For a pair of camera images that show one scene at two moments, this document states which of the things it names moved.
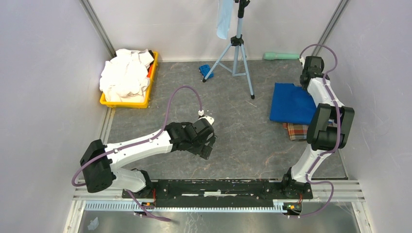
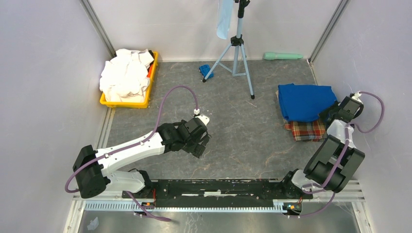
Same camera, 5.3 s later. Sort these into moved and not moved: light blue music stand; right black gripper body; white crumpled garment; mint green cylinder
Moved: right black gripper body
Not moved: white crumpled garment; mint green cylinder; light blue music stand
